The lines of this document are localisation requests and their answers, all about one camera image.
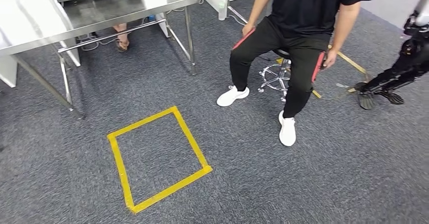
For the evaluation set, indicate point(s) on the person's right hand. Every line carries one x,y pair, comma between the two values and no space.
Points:
248,30

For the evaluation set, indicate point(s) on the person's left hand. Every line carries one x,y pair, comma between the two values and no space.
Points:
331,59

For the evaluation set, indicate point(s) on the stainless steel workbench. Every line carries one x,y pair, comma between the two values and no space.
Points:
33,14

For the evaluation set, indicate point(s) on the yellow floor tape square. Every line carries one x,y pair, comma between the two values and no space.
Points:
116,155
352,63

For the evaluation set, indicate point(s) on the grey tape scrap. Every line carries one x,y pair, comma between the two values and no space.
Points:
342,85

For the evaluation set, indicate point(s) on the clear plastic bottle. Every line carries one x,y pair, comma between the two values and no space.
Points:
222,11

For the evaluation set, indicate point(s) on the chrome stool with black seat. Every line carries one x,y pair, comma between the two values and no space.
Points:
268,75

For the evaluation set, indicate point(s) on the person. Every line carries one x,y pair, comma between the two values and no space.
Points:
301,8

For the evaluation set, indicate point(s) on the black humanoid robot legs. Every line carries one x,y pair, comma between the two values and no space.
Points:
405,65

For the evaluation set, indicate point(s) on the person's foot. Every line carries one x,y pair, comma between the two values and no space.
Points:
122,40

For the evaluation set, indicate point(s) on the white panel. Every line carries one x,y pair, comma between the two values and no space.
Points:
8,71

